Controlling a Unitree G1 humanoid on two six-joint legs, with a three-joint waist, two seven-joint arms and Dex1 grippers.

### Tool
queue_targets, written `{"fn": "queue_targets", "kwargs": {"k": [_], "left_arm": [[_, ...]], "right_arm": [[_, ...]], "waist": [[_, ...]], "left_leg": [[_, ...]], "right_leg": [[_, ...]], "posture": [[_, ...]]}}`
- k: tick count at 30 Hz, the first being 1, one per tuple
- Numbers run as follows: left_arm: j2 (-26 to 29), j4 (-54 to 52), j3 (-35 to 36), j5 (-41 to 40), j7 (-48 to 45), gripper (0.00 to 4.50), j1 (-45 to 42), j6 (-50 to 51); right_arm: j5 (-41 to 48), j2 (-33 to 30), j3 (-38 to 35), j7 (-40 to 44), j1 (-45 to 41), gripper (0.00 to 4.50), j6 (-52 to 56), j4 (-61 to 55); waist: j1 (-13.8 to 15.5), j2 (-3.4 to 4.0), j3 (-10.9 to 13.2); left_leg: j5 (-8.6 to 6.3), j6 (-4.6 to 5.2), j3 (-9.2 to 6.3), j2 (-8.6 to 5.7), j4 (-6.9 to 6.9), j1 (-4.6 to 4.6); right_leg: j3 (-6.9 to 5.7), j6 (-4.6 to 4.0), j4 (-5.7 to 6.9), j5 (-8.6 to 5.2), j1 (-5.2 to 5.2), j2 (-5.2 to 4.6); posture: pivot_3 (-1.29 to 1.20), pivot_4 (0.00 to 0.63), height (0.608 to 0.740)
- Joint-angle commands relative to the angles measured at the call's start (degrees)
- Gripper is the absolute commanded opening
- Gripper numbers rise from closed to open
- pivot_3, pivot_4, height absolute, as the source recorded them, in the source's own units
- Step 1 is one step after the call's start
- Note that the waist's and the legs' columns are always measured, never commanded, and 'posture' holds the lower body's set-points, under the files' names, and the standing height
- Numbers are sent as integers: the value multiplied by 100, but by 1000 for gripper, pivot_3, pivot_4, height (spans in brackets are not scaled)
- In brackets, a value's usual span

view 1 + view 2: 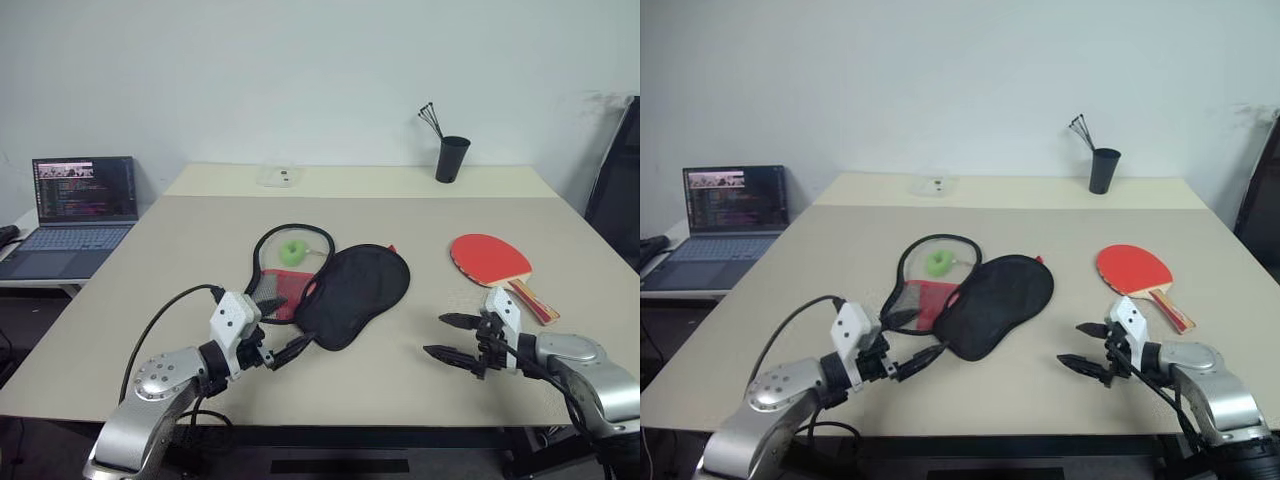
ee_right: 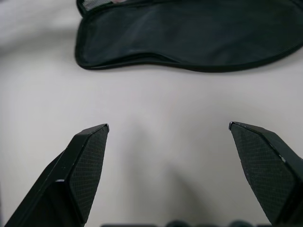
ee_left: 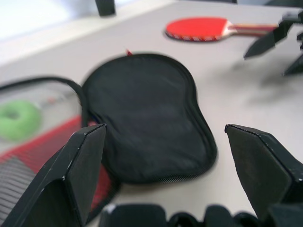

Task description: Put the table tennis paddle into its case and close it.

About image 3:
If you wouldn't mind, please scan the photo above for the green loop strap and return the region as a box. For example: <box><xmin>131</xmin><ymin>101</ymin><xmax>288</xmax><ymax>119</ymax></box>
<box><xmin>0</xmin><ymin>100</ymin><xmax>41</xmax><ymax>142</ymax></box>

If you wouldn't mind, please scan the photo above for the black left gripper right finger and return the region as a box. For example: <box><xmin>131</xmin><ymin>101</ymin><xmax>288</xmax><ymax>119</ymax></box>
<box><xmin>224</xmin><ymin>124</ymin><xmax>303</xmax><ymax>221</ymax></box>

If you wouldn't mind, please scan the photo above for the red table tennis paddle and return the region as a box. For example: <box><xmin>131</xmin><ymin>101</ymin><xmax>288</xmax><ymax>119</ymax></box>
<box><xmin>164</xmin><ymin>17</ymin><xmax>280</xmax><ymax>43</ymax></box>

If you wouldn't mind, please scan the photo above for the black framed panel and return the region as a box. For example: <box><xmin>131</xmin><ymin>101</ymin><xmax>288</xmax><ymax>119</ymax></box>
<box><xmin>264</xmin><ymin>0</ymin><xmax>303</xmax><ymax>6</ymax></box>

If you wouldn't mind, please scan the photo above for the black and red paddle case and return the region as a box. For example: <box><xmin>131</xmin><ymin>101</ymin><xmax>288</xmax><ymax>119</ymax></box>
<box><xmin>0</xmin><ymin>48</ymin><xmax>218</xmax><ymax>224</ymax></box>

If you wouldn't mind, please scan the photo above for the black plastic cup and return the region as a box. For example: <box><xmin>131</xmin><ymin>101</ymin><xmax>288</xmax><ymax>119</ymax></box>
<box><xmin>95</xmin><ymin>0</ymin><xmax>116</xmax><ymax>17</ymax></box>

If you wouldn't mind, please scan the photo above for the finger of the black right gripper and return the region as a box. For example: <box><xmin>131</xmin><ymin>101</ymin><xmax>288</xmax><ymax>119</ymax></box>
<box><xmin>243</xmin><ymin>21</ymin><xmax>294</xmax><ymax>60</ymax></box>
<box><xmin>283</xmin><ymin>56</ymin><xmax>303</xmax><ymax>77</ymax></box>

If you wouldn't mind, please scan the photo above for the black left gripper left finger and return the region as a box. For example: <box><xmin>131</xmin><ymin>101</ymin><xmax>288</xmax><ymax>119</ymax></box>
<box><xmin>0</xmin><ymin>123</ymin><xmax>107</xmax><ymax>227</ymax></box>

